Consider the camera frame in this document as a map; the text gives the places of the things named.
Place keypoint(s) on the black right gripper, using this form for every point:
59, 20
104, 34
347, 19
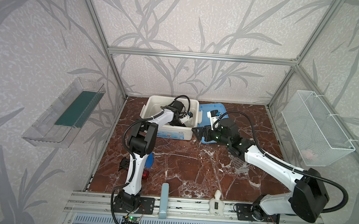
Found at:
205, 132

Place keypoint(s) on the white plastic storage bin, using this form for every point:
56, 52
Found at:
156, 108

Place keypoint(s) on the blue plastic bin lid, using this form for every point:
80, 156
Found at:
206, 132

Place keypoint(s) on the clear test tube rack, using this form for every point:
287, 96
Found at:
238, 166

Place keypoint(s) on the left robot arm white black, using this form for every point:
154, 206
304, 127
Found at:
139, 140

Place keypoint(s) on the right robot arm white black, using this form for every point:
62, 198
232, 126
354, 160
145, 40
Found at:
307, 197

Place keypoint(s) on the blue garden trowel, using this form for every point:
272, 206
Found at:
149, 161

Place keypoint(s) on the white plastic wash bottle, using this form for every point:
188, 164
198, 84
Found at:
216, 206

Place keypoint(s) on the red cylindrical tool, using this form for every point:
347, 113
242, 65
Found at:
145, 174

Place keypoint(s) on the pink object in basket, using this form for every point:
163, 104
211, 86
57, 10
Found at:
309, 155

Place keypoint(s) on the light blue rectangular bar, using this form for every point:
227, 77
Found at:
163, 206

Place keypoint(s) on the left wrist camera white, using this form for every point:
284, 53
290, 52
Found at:
186, 116

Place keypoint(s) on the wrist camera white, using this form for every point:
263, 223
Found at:
186, 116
213, 117

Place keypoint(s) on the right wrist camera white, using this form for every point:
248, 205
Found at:
213, 117

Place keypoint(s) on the white wire mesh basket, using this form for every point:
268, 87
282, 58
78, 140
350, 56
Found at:
314, 127

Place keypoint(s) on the clear wall shelf green liner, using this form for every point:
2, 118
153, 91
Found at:
60, 124

